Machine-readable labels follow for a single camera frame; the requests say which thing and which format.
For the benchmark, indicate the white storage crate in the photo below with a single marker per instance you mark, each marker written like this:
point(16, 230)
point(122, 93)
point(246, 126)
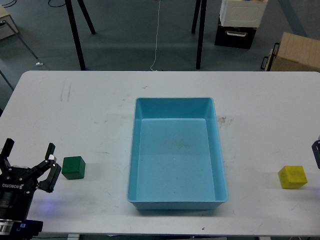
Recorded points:
point(242, 13)

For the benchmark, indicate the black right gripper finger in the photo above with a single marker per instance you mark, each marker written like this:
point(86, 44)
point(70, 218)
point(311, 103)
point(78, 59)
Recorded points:
point(316, 152)

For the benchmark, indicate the black table leg right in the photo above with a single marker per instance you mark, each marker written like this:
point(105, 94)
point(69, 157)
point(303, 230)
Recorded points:
point(202, 18)

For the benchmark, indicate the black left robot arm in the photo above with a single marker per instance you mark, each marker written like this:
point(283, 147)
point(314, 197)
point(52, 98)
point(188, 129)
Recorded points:
point(21, 229)

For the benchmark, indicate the light blue plastic box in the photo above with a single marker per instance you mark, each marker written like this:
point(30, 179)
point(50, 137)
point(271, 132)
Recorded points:
point(176, 160)

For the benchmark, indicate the black storage box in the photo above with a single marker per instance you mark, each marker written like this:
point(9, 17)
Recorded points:
point(234, 37)

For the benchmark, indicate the black table leg left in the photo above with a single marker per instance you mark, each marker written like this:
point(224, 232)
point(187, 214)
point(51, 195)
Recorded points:
point(75, 34)

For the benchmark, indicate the black angled leg right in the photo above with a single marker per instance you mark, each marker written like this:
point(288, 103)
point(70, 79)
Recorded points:
point(195, 16)

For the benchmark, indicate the black table leg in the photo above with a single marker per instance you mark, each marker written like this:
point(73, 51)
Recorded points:
point(75, 34)
point(202, 18)

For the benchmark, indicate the cardboard box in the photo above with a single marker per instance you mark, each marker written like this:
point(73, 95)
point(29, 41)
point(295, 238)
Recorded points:
point(294, 53)

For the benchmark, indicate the green wooden block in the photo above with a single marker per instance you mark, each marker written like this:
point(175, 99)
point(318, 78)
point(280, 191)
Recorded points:
point(73, 167)

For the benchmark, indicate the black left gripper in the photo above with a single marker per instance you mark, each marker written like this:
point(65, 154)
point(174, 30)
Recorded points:
point(18, 184)

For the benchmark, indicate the yellow wooden block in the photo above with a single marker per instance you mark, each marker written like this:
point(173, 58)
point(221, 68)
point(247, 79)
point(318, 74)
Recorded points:
point(292, 177)

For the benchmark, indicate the wooden cabinet with metal legs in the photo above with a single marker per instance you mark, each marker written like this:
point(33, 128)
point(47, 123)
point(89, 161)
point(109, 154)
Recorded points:
point(8, 28)

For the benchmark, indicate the black angled leg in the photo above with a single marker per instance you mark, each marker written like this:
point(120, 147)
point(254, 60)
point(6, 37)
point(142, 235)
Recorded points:
point(87, 16)
point(195, 16)

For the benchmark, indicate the black angled leg left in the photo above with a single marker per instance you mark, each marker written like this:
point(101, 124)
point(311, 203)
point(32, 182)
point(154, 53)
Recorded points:
point(87, 16)

